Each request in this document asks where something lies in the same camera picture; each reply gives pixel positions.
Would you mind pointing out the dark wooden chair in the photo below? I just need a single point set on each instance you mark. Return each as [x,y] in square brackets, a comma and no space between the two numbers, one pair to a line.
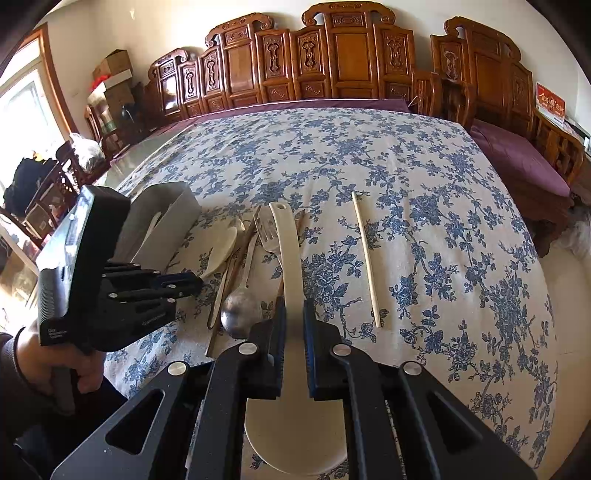
[60,184]

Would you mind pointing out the cardboard box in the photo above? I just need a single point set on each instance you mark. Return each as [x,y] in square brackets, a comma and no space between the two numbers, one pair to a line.
[113,64]

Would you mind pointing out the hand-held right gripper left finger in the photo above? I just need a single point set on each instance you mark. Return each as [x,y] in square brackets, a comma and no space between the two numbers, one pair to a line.
[277,355]

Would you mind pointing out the metal spoon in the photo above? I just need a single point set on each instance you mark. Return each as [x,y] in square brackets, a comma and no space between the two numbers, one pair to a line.
[217,302]
[238,311]

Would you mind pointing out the short purple seat cushion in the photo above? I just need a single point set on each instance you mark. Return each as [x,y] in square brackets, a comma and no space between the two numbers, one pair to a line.
[521,161]

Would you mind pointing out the window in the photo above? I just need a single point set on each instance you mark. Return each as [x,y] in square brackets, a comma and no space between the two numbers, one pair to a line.
[23,106]

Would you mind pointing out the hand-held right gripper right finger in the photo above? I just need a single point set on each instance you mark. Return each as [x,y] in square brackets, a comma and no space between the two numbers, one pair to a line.
[311,355]

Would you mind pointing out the long purple seat cushion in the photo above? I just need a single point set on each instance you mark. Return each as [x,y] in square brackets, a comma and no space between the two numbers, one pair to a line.
[323,105]

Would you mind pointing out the metal fork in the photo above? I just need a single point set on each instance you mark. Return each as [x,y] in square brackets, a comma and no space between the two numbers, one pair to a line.
[268,230]

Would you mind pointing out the person's left forearm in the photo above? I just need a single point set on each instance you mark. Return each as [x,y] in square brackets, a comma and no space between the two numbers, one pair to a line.
[14,401]

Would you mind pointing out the long carved wooden bench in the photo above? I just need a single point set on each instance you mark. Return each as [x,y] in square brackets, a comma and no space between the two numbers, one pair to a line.
[277,60]

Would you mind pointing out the blue floral tablecloth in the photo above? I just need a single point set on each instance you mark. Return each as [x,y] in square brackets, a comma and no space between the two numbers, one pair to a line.
[392,161]

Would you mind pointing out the grey metal tray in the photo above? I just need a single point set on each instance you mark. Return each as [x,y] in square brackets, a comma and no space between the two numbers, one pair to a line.
[171,207]

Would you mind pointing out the cream rice paddle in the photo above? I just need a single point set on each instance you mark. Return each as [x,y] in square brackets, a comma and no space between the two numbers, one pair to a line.
[291,258]

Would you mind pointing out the red box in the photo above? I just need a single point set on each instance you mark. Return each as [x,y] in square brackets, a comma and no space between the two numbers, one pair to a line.
[549,104]

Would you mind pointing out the carved wooden armchair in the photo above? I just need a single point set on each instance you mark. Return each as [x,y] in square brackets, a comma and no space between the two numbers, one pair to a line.
[489,64]

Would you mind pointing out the grey fluffy thing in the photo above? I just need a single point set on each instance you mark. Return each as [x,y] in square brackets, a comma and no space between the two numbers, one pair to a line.
[579,230]

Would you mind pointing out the black bag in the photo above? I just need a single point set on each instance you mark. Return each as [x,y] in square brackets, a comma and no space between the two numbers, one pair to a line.
[27,184]

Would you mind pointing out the cream plastic spoon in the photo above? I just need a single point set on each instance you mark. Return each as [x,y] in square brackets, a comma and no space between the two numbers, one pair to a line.
[221,251]

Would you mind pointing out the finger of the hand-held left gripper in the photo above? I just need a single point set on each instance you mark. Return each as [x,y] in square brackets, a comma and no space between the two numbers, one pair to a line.
[184,282]
[147,297]

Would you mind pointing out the person's left hand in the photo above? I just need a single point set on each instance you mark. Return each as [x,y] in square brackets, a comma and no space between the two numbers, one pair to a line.
[41,360]

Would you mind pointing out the white plastic bag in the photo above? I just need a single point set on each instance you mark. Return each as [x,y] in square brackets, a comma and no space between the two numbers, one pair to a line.
[87,150]

